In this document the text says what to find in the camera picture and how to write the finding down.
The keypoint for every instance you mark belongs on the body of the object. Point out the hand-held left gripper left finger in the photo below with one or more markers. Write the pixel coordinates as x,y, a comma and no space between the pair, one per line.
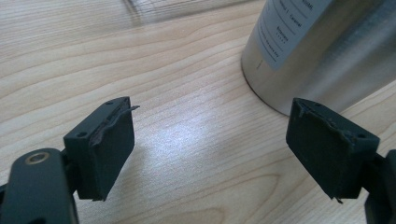
106,155

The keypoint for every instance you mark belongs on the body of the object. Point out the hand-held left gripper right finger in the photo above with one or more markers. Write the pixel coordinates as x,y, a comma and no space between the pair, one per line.
323,149

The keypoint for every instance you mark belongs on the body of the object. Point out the steel tumbler with label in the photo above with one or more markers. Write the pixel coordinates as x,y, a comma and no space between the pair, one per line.
314,77

